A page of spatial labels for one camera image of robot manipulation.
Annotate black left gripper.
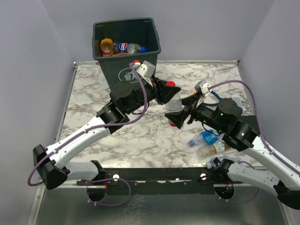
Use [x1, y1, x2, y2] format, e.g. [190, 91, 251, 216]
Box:
[126, 74, 180, 115]

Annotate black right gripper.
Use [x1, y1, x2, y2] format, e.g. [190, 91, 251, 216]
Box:
[165, 92, 226, 133]

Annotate red cap water bottle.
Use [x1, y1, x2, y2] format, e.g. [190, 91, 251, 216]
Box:
[165, 81, 182, 127]

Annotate large orange juice bottle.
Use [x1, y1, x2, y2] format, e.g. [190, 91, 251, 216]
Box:
[112, 52, 130, 57]
[102, 52, 111, 57]

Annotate small orange tea bottle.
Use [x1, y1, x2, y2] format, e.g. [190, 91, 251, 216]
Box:
[100, 38, 113, 54]

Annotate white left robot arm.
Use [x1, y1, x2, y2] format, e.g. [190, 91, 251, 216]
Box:
[33, 76, 181, 190]

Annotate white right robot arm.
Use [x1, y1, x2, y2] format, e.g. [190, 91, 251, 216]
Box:
[165, 96, 300, 210]

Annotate dark green trash bin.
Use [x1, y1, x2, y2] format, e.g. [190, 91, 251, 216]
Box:
[92, 17, 161, 89]

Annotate light blue label bottle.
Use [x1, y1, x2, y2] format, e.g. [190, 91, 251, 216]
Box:
[188, 129, 219, 147]

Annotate green cap milk tea bottle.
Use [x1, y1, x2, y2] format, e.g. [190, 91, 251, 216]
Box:
[198, 141, 230, 158]

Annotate grey white power bank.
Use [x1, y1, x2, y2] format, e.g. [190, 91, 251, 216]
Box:
[232, 97, 244, 111]

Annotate small clear blue cap bottle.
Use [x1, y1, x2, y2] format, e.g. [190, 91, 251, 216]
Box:
[206, 156, 242, 169]

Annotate black flat box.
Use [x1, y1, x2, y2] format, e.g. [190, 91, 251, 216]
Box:
[240, 115, 260, 134]

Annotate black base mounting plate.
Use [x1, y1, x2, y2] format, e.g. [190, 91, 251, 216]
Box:
[76, 167, 230, 195]

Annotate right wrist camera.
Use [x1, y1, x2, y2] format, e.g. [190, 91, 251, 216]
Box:
[195, 79, 211, 107]

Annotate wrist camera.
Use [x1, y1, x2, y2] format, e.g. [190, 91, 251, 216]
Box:
[133, 60, 156, 86]
[195, 79, 211, 107]

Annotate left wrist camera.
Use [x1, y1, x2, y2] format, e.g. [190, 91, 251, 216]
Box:
[133, 60, 156, 86]

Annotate blue handled pliers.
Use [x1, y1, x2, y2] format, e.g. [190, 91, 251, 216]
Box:
[203, 91, 222, 106]

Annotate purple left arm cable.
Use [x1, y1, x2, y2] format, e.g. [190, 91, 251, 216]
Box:
[27, 62, 149, 207]

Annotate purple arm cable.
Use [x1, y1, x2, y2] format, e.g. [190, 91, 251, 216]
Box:
[207, 79, 300, 204]
[27, 62, 149, 207]

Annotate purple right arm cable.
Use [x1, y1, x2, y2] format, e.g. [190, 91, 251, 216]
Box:
[207, 79, 300, 204]

